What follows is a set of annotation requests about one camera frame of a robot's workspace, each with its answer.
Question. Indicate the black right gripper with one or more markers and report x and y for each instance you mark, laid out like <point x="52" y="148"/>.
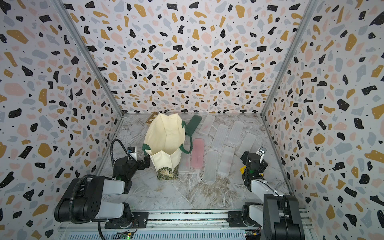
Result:
<point x="247" y="154"/>

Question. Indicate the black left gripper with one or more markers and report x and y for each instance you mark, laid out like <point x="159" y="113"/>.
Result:
<point x="140" y="166"/>

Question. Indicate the cream canvas tote bag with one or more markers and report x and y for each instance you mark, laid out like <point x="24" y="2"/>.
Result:
<point x="164" y="144"/>

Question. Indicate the translucent case with pink mark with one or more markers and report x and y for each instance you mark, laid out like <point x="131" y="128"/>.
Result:
<point x="184" y="166"/>

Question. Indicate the dark green case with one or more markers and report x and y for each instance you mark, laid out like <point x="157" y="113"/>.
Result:
<point x="193" y="124"/>

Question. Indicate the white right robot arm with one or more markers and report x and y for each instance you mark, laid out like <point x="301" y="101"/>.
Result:
<point x="278" y="216"/>

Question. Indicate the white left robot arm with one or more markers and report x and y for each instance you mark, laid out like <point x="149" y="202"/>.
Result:
<point x="83" y="201"/>

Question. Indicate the yellow triangular plastic piece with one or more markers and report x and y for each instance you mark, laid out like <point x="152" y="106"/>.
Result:
<point x="243" y="169"/>

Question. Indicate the wooden chess board box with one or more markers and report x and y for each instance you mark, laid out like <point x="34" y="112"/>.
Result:
<point x="151" y="118"/>

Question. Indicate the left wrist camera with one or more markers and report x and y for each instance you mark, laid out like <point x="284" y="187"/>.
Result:
<point x="133" y="153"/>

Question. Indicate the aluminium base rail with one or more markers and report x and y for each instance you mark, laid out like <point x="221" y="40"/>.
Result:
<point x="169" y="225"/>

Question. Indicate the aluminium corner post right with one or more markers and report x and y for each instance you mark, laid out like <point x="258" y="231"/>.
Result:
<point x="290" y="54"/>

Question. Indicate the aluminium corner post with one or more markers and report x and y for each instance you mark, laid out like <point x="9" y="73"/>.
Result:
<point x="290" y="54"/>
<point x="68" y="22"/>

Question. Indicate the aluminium corner post left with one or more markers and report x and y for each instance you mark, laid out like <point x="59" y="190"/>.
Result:
<point x="68" y="22"/>

